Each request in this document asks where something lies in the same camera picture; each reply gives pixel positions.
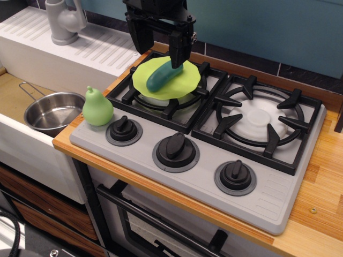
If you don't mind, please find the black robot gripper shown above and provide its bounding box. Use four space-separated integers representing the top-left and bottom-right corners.
123 1 197 69

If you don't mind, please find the dark green toy cucumber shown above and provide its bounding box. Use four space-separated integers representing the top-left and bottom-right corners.
146 61 184 93

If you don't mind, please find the light green plastic plate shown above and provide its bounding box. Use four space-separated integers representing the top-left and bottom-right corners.
132 56 201 100

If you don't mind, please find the light green toy pear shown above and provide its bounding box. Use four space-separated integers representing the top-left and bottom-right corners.
83 86 114 126

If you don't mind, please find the white toy sink unit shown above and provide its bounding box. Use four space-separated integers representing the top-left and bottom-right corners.
1 7 140 204

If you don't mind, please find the small stainless steel pot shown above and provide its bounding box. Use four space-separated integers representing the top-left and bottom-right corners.
24 92 85 138

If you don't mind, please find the white left burner cap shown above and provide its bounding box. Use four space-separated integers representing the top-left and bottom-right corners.
134 94 202 122

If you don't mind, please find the white burner cap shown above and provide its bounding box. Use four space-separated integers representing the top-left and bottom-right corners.
221 91 297 142
134 94 202 122

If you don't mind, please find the grey toy faucet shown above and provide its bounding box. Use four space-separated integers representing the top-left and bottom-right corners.
45 0 87 46

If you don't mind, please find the black left stove knob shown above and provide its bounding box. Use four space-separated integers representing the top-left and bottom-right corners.
106 115 143 147

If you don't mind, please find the black stove knob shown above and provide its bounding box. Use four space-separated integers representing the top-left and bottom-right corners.
106 115 143 147
152 132 200 173
214 160 257 196

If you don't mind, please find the black middle stove knob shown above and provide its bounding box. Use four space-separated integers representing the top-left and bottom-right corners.
152 132 200 173

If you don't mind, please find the white right burner cap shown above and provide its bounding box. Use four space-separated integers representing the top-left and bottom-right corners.
221 91 297 142

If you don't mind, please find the grey toy stove top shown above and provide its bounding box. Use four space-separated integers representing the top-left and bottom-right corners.
70 80 326 235

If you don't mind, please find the black right stove knob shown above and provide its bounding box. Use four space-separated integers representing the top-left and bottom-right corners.
214 160 257 196

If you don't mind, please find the black right burner grate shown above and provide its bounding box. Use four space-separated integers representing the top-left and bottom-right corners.
192 75 324 175

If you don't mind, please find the toy oven door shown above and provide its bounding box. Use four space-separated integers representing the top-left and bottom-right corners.
91 165 271 257

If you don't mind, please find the wood grain drawer front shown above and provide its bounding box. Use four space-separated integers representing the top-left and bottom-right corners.
1 163 105 256

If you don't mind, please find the black oven door handle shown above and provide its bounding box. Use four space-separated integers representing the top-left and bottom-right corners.
96 184 228 256

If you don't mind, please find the black braided cable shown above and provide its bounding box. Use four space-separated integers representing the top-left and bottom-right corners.
0 211 22 257

